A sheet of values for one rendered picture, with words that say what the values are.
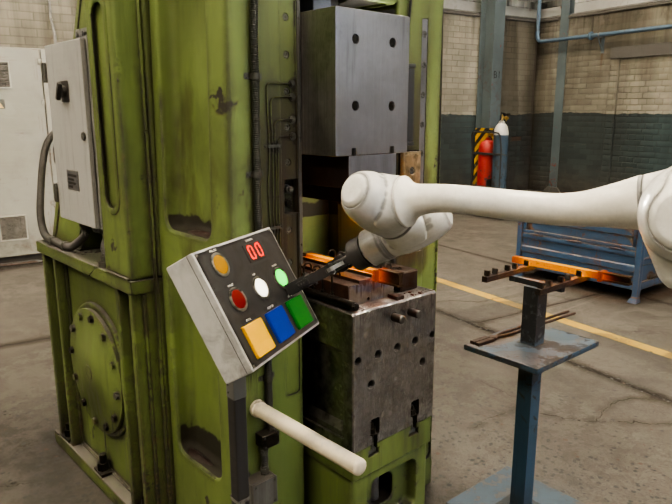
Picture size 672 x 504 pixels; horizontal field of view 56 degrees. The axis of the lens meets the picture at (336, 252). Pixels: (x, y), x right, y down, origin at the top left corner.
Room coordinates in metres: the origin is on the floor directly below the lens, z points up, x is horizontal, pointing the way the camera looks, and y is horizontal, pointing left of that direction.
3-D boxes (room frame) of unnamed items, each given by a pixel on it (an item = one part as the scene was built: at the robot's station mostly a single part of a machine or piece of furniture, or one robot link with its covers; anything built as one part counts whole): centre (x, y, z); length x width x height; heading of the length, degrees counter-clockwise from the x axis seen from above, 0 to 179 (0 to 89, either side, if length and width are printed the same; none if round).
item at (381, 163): (2.04, 0.03, 1.32); 0.42 x 0.20 x 0.10; 42
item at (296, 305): (1.49, 0.09, 1.01); 0.07 x 0.05 x 0.07; 157
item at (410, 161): (2.19, -0.26, 1.27); 0.09 x 0.02 x 0.17; 132
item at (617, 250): (5.51, -2.32, 0.36); 1.20 x 0.80 x 0.72; 38
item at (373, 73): (2.07, 0.00, 1.56); 0.42 x 0.39 x 0.40; 42
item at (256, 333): (1.30, 0.17, 1.01); 0.07 x 0.05 x 0.07; 157
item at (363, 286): (2.04, 0.03, 0.96); 0.42 x 0.20 x 0.09; 42
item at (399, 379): (2.08, 0.00, 0.69); 0.56 x 0.38 x 0.45; 42
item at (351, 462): (1.58, 0.08, 0.62); 0.44 x 0.05 x 0.05; 42
